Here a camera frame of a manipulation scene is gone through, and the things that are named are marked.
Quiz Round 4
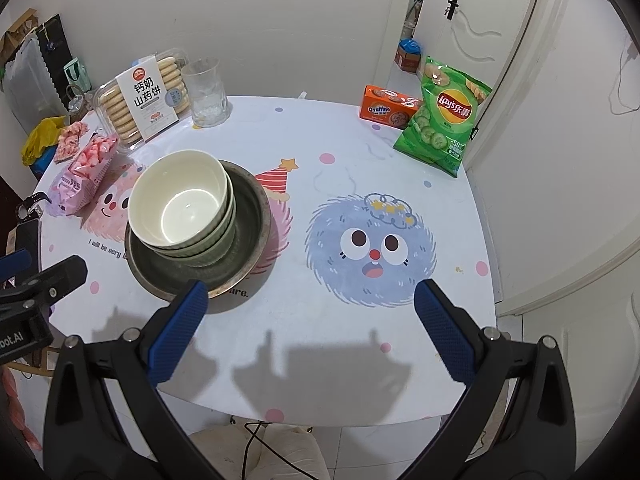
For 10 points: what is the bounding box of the green ribbed ceramic bowl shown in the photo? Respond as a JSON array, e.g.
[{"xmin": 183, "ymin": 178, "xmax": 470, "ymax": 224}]
[
  {"xmin": 164, "ymin": 199, "xmax": 238, "ymax": 269},
  {"xmin": 149, "ymin": 174, "xmax": 237, "ymax": 262}
]

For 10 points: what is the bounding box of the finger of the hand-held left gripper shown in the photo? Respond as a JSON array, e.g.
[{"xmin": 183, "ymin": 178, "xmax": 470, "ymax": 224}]
[
  {"xmin": 0, "ymin": 249, "xmax": 33, "ymax": 286},
  {"xmin": 0, "ymin": 255, "xmax": 88, "ymax": 311}
]

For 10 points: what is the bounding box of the cardboard box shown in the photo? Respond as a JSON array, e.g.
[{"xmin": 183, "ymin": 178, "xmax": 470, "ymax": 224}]
[{"xmin": 394, "ymin": 45, "xmax": 425, "ymax": 76}]

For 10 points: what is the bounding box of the mint green clip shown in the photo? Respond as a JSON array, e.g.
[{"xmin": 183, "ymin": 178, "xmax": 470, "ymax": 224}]
[{"xmin": 62, "ymin": 57, "xmax": 92, "ymax": 97}]

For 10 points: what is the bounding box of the clear plastic biscuit box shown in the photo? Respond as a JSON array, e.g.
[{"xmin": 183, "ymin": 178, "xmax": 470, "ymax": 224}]
[{"xmin": 94, "ymin": 48, "xmax": 194, "ymax": 154}]

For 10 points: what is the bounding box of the large pink snack packet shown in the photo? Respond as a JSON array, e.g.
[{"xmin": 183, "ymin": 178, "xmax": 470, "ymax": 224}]
[{"xmin": 49, "ymin": 132, "xmax": 122, "ymax": 219}]

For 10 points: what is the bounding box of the brown paper bag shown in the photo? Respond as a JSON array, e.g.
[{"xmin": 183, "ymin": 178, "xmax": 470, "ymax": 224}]
[{"xmin": 0, "ymin": 7, "xmax": 39, "ymax": 67}]

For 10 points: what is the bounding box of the black cable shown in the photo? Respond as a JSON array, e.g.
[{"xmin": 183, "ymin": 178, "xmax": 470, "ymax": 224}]
[{"xmin": 242, "ymin": 419, "xmax": 312, "ymax": 480}]

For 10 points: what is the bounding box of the cream seat cushion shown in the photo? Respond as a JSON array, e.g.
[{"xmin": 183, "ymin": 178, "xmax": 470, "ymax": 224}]
[{"xmin": 191, "ymin": 422, "xmax": 332, "ymax": 480}]

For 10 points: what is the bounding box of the cartoon printed round table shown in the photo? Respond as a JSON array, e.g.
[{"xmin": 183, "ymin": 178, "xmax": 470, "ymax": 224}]
[{"xmin": 31, "ymin": 95, "xmax": 499, "ymax": 429}]

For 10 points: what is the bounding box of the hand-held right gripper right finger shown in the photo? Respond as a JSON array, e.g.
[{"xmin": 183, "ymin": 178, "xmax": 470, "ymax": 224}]
[{"xmin": 414, "ymin": 280, "xmax": 576, "ymax": 480}]

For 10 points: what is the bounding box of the clear drinking glass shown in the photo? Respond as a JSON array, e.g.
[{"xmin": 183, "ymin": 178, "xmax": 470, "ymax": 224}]
[{"xmin": 181, "ymin": 57, "xmax": 231, "ymax": 129}]

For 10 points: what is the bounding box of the white door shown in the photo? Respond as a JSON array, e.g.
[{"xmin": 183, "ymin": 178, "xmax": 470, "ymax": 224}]
[{"xmin": 414, "ymin": 0, "xmax": 568, "ymax": 173}]

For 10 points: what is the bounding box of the black wristband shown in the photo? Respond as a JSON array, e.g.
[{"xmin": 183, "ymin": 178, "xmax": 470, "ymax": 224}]
[{"xmin": 16, "ymin": 192, "xmax": 52, "ymax": 221}]

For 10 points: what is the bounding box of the clear scalloped plastic bag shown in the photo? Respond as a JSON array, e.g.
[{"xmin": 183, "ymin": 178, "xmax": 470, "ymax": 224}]
[{"xmin": 2, "ymin": 39, "xmax": 69, "ymax": 137}]

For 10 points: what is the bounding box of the black paper bag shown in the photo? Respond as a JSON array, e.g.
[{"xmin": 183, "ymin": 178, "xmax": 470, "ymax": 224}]
[{"xmin": 35, "ymin": 14, "xmax": 77, "ymax": 112}]

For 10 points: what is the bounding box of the green chips bag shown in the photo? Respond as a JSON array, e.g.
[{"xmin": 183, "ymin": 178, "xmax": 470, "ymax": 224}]
[{"xmin": 392, "ymin": 55, "xmax": 494, "ymax": 179}]

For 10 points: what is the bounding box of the yellow plastic bag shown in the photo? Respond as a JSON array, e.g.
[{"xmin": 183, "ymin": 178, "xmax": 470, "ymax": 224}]
[{"xmin": 21, "ymin": 116, "xmax": 69, "ymax": 169}]

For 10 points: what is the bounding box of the large stainless steel bowl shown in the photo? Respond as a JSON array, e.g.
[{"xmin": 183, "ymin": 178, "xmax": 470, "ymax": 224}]
[{"xmin": 124, "ymin": 159, "xmax": 274, "ymax": 302}]

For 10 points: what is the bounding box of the wooden chair frame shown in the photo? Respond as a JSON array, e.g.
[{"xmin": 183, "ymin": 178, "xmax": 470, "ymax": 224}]
[{"xmin": 9, "ymin": 359, "xmax": 57, "ymax": 379}]

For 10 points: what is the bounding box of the dark brown cabinet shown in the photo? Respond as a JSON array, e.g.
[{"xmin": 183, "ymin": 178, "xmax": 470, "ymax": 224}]
[{"xmin": 0, "ymin": 174, "xmax": 32, "ymax": 262}]

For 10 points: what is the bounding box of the white wall cable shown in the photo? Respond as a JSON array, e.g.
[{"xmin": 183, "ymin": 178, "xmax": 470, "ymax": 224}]
[{"xmin": 609, "ymin": 34, "xmax": 640, "ymax": 117}]

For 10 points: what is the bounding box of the orange cookie box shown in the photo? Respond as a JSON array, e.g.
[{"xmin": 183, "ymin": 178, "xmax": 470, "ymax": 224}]
[{"xmin": 360, "ymin": 85, "xmax": 427, "ymax": 129}]

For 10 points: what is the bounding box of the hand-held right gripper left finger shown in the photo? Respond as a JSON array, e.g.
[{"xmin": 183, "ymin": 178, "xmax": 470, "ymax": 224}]
[{"xmin": 44, "ymin": 280, "xmax": 209, "ymax": 480}]

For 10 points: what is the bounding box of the small pink snack packet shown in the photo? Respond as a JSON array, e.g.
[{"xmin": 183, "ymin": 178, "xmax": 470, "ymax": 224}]
[{"xmin": 53, "ymin": 120, "xmax": 92, "ymax": 164}]

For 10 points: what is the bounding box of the cream ribbed ceramic bowl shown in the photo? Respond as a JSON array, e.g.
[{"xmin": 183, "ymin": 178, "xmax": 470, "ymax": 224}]
[{"xmin": 127, "ymin": 149, "xmax": 231, "ymax": 252}]

